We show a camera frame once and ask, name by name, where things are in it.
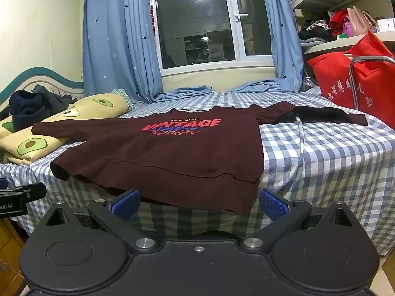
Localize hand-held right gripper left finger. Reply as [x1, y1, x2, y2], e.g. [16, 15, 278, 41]
[40, 189, 159, 253]

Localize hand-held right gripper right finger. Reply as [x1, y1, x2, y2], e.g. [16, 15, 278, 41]
[239, 188, 358, 253]

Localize maroon printed sweatshirt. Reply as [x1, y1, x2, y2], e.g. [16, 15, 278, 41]
[31, 103, 368, 216]

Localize dark clothes pile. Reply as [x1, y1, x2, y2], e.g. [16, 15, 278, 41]
[9, 86, 78, 132]

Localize folded clothes stack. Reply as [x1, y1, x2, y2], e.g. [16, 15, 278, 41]
[298, 19, 334, 47]

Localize blue checked bed sheet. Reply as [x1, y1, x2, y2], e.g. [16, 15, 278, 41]
[0, 88, 395, 257]

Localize yellow avocado print pillow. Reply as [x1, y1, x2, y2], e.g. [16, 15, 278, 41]
[0, 94, 134, 165]

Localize green checked pillow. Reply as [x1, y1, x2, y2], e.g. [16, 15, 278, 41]
[109, 88, 134, 111]

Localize white and teal headboard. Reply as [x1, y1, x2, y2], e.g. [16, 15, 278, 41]
[0, 67, 85, 118]

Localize red fabric bag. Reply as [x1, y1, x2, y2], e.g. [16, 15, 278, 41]
[307, 30, 395, 128]

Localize blue star curtain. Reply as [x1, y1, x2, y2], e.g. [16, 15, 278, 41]
[82, 0, 217, 104]
[231, 0, 304, 93]

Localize purple small bag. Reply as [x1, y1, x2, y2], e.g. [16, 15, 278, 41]
[343, 17, 355, 38]

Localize red cloth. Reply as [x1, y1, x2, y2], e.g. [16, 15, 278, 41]
[328, 9, 350, 36]

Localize white framed window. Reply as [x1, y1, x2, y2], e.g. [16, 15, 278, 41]
[150, 0, 277, 77]

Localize pink handbag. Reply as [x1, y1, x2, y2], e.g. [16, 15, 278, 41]
[346, 6, 379, 38]

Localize white box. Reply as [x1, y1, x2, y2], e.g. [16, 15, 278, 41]
[376, 18, 395, 33]

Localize metal tube frame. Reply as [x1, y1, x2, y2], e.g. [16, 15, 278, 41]
[349, 55, 395, 111]

